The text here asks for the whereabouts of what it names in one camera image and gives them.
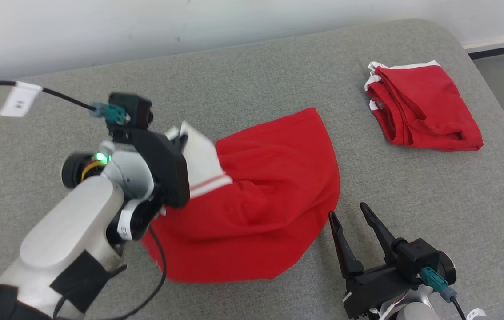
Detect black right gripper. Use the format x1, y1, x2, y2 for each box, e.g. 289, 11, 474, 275
328, 203, 422, 320

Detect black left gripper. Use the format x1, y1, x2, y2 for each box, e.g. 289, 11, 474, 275
132, 129, 191, 209

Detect red jersey with white stripes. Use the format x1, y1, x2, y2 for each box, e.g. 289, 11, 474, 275
141, 108, 340, 284

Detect red shorts with white trim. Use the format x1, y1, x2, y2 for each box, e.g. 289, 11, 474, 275
364, 61, 484, 152

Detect white and dark baseboard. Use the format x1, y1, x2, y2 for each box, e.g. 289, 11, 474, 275
462, 30, 504, 60

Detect black cable with teal plug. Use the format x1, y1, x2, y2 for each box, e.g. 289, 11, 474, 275
420, 267, 468, 320
0, 80, 131, 124

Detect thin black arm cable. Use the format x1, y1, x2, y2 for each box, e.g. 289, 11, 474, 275
54, 226, 167, 320

